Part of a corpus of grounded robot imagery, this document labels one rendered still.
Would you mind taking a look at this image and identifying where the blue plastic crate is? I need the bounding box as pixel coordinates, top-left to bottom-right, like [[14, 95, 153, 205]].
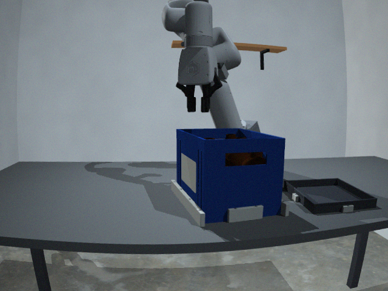
[[176, 129, 286, 224]]

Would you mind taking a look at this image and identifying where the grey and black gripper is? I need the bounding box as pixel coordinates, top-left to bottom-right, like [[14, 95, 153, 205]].
[[176, 45, 222, 113]]

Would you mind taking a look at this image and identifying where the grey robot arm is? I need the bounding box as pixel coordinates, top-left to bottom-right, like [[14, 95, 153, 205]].
[[162, 0, 247, 129]]

